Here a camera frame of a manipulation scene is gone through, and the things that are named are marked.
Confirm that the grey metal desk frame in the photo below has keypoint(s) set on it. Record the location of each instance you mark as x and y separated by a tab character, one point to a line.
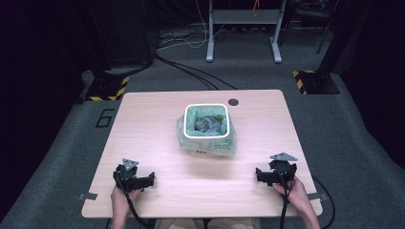
245	16

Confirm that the person's left hand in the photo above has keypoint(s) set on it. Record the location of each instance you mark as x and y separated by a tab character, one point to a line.
121	200

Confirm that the person's right hand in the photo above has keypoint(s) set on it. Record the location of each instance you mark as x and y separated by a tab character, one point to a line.
297	195

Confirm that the cream trash bin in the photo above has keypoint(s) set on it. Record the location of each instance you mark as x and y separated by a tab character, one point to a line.
200	152

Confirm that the thin black stand leg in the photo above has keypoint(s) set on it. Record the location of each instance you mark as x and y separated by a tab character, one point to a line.
324	31

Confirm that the crumpled grey paper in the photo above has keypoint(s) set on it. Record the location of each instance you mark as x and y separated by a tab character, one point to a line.
207	125

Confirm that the green plastic trash bag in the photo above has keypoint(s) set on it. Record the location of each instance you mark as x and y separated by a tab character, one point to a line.
223	144

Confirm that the person's legs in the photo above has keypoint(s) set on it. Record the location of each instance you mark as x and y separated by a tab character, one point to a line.
223	224

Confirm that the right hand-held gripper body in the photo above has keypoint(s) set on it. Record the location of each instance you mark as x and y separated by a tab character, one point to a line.
281	171

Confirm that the grey tape piece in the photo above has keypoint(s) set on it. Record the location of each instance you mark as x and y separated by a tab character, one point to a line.
316	196
87	196

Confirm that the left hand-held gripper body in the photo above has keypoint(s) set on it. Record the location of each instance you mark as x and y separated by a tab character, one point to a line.
125	178

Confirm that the black striped stand base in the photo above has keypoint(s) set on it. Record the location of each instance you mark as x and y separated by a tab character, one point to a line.
106	89
318	84

